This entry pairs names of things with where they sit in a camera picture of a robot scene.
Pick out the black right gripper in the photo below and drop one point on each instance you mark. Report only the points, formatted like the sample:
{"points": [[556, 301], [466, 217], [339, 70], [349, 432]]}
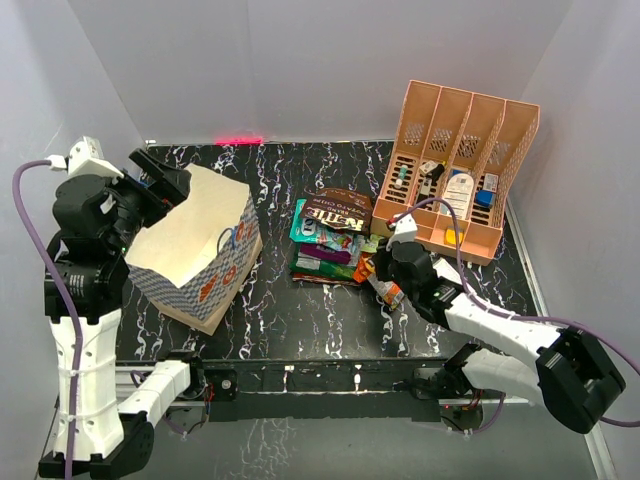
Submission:
{"points": [[382, 258]]}

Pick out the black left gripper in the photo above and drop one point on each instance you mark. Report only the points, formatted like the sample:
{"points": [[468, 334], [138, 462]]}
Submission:
{"points": [[167, 190]]}

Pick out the light green snack packet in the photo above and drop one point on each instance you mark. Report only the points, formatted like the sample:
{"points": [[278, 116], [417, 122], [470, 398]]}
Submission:
{"points": [[371, 243]]}

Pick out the orange candy packet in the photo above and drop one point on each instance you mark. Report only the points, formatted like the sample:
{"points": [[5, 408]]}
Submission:
{"points": [[389, 292]]}

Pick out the blue checkered paper bag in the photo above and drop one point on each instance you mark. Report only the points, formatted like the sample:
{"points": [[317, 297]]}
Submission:
{"points": [[191, 264]]}

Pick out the brown chocolate snack bag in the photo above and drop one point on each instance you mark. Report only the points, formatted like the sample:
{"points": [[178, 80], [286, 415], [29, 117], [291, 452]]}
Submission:
{"points": [[340, 209]]}

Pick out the purple snack packet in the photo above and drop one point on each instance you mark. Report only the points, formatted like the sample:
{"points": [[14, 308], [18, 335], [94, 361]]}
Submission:
{"points": [[325, 253]]}

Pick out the green snack bag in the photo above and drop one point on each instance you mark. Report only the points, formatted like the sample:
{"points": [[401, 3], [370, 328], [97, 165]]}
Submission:
{"points": [[306, 264]]}

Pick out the teal Fox's candy bag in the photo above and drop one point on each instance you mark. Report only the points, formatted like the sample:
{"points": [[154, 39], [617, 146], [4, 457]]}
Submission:
{"points": [[304, 230]]}

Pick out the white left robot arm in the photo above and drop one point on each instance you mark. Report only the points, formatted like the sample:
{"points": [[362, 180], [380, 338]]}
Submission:
{"points": [[98, 435]]}

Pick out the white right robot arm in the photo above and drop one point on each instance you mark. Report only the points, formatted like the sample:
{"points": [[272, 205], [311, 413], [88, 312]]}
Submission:
{"points": [[565, 369]]}

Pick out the white box with red logo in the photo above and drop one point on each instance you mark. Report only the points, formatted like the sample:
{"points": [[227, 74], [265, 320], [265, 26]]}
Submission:
{"points": [[445, 272]]}

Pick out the yellow sticky note block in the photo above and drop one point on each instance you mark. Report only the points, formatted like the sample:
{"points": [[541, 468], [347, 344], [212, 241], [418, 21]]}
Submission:
{"points": [[451, 237]]}

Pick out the pink tape strip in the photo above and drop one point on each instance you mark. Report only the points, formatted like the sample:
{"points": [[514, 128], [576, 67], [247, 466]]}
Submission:
{"points": [[239, 140]]}

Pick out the white green tube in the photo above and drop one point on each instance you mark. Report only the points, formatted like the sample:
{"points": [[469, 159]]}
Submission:
{"points": [[399, 181]]}

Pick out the black clip tool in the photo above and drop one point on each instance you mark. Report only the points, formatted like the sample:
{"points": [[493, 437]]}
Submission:
{"points": [[430, 172]]}

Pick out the white labelled card pack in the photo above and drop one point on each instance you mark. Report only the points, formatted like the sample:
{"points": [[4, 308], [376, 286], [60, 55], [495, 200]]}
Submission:
{"points": [[459, 193]]}

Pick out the blue small box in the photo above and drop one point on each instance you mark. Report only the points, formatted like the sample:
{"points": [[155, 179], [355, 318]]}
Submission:
{"points": [[485, 198]]}

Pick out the pink desk organizer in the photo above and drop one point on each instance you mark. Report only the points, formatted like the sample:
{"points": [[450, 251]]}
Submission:
{"points": [[485, 136]]}

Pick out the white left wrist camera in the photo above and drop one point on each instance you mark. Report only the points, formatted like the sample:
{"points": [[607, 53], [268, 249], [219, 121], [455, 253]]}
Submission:
{"points": [[84, 158]]}

